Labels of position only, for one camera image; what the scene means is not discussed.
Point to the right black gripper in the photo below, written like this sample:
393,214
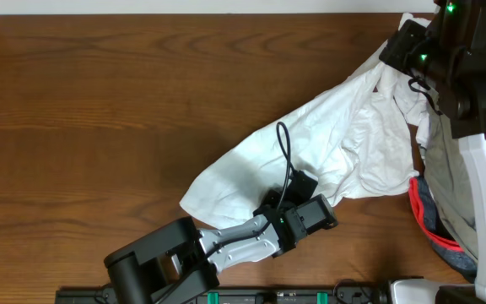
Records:
397,45

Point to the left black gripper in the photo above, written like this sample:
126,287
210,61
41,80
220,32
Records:
278,196

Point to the white t-shirt with black tag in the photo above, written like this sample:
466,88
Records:
354,138

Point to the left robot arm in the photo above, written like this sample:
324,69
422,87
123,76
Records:
179,261

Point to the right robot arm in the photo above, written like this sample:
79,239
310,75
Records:
445,62

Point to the grey khaki trousers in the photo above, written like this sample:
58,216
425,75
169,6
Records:
448,180

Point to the navy red shorts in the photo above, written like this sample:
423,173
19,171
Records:
427,217

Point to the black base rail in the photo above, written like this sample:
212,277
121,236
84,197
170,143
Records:
349,293

